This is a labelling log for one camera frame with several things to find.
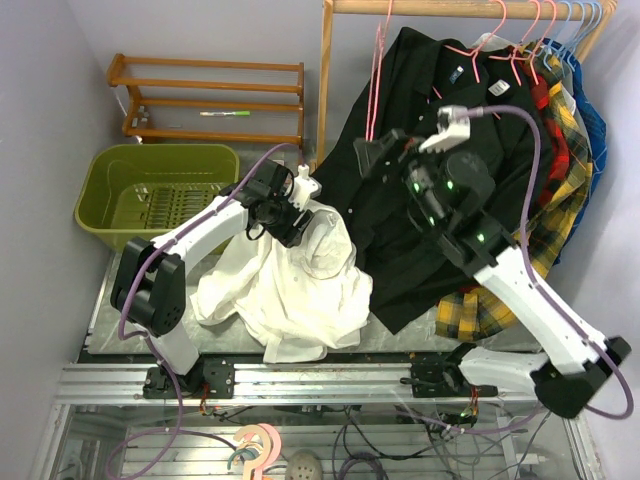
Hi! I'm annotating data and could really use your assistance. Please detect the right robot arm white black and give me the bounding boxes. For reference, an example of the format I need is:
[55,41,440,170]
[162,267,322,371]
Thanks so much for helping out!
[354,123,631,419]

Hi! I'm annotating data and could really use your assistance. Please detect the blue hanger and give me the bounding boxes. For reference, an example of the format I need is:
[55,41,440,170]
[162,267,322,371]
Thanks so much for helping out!
[541,0,573,71]
[553,1,584,60]
[565,1,604,58]

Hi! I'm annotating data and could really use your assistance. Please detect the pink hanger of black shirt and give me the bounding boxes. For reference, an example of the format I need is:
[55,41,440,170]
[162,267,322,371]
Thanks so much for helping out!
[429,0,507,121]

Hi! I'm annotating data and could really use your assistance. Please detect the wooden clothes rack frame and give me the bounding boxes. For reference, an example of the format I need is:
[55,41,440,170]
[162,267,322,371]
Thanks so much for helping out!
[315,0,618,166]

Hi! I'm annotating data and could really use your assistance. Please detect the pink wire hanger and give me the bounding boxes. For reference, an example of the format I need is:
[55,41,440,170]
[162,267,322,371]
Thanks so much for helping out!
[365,0,394,141]

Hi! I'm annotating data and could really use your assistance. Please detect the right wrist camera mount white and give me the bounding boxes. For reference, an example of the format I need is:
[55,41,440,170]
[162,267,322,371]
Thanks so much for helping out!
[418,106,471,154]

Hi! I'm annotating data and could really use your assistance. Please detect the peach plastic hangers pile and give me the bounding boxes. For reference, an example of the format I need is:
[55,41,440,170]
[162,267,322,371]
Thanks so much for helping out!
[227,423,282,480]

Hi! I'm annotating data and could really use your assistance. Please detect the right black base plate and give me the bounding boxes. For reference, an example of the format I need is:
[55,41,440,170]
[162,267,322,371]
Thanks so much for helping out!
[399,354,498,398]

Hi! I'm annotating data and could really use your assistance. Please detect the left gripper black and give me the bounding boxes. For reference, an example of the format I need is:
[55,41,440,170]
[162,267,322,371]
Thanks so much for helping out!
[264,188,315,249]

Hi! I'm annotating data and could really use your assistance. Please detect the grey perforated shoe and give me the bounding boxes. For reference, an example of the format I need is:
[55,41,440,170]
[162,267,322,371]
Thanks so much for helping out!
[285,450,324,480]

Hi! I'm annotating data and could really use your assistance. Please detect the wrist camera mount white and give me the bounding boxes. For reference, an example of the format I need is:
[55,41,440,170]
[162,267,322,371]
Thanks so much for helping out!
[289,165,322,210]
[418,106,471,154]

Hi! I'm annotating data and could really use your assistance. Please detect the black shirt front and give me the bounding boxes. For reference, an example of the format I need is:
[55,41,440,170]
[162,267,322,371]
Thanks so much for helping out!
[309,25,504,335]

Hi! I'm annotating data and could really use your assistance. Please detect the yellow plaid shirt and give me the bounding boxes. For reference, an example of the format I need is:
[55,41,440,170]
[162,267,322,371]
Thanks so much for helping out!
[435,56,593,342]

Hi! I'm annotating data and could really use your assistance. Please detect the black shirt behind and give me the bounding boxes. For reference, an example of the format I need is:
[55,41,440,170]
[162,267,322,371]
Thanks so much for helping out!
[479,49,555,232]

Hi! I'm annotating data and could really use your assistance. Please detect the wooden shoe rack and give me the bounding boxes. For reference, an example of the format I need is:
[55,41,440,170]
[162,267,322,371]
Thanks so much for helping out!
[106,53,305,148]

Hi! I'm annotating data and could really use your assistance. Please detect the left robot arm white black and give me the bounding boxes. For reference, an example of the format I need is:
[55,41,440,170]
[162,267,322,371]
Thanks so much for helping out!
[110,159,321,397]

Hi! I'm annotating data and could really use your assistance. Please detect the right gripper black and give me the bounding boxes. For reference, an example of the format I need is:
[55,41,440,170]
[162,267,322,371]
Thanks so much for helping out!
[353,128,452,229]

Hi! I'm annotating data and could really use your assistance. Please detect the black shirt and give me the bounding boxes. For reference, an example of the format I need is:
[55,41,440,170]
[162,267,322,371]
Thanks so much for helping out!
[309,25,504,335]
[479,49,555,232]

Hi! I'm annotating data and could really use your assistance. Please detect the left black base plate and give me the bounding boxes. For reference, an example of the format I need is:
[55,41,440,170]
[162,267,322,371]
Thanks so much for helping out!
[142,359,235,400]

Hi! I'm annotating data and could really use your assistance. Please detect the aluminium rail base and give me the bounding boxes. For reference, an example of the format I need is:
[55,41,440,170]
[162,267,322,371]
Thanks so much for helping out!
[49,352,581,407]

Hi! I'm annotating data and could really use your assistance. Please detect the red plaid shirt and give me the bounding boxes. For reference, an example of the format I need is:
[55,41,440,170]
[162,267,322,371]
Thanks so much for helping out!
[515,60,570,216]

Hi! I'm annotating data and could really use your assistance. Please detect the blue shirt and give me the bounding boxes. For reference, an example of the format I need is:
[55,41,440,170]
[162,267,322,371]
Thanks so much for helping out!
[551,53,608,243]

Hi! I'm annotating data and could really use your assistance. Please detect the green plastic laundry basket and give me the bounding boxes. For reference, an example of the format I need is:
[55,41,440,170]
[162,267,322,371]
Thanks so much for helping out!
[74,144,240,252]

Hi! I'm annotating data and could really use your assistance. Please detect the white shirt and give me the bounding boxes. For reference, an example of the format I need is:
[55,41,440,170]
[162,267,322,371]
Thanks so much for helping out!
[190,201,373,364]

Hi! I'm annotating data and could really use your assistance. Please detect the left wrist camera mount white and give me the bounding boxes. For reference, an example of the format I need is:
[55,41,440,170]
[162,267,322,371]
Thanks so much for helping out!
[289,165,322,210]

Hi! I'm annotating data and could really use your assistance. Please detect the green white marker pen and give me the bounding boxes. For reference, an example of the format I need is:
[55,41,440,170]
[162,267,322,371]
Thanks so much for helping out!
[199,110,251,118]

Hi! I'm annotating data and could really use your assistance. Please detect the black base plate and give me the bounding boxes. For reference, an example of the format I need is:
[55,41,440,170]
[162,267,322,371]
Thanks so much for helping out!
[142,359,235,400]
[399,354,498,398]

